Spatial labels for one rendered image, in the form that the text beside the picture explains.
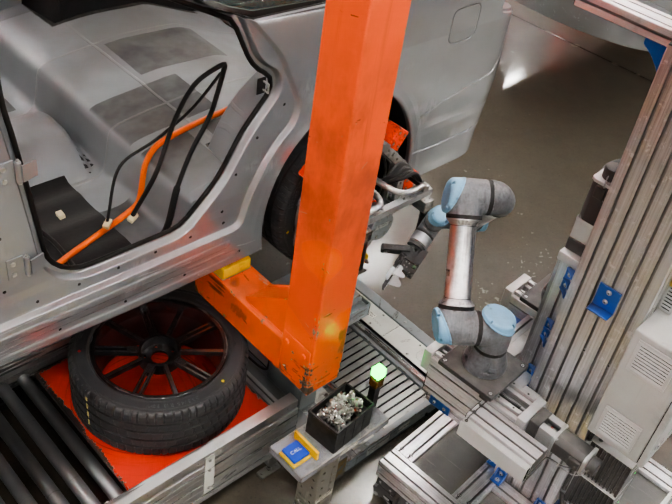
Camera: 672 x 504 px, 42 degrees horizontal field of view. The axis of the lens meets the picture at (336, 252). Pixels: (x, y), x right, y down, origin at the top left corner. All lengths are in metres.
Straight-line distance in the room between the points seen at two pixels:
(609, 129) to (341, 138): 3.97
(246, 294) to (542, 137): 3.13
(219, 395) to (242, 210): 0.67
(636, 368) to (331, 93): 1.22
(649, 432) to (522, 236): 2.30
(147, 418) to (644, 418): 1.63
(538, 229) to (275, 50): 2.57
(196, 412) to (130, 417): 0.23
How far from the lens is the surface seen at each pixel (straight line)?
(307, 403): 3.69
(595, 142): 6.07
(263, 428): 3.30
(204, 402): 3.15
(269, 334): 3.18
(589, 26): 5.51
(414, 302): 4.38
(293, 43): 2.93
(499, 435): 2.93
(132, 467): 3.28
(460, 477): 3.47
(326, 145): 2.53
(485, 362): 2.93
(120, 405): 3.15
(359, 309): 4.03
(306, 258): 2.80
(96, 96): 3.72
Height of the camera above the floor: 2.93
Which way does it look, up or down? 40 degrees down
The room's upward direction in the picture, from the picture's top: 10 degrees clockwise
